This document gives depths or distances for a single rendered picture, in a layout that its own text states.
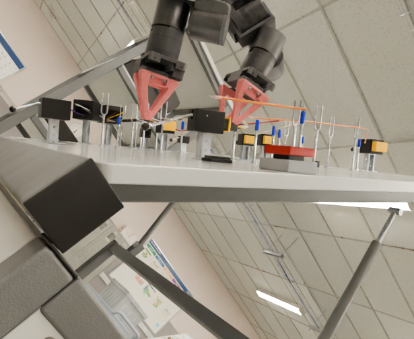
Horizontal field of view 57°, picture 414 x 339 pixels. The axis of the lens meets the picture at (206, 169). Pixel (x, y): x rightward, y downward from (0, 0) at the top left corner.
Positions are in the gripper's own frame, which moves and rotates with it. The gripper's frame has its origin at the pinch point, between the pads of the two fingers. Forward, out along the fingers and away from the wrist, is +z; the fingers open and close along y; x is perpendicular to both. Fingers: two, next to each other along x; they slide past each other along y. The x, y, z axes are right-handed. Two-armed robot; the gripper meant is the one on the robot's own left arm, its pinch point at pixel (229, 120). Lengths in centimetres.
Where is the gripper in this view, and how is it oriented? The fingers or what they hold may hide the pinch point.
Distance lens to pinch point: 73.9
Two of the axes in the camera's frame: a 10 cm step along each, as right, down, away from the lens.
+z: -4.6, 8.8, -1.3
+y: -4.1, -0.7, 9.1
